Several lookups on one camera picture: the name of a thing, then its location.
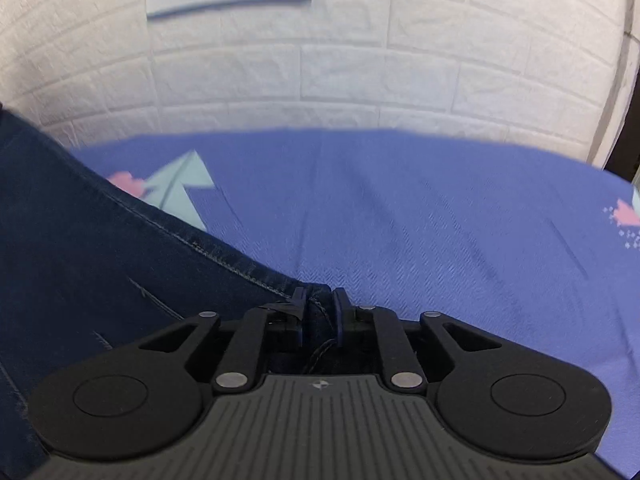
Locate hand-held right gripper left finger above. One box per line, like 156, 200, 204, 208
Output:
138, 287, 308, 394

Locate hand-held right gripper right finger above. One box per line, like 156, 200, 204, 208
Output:
332, 287, 503, 391

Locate dark blue denim pants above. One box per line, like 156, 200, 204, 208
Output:
0, 105, 341, 480

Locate blue printed bed sheet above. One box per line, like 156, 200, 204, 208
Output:
67, 127, 640, 480

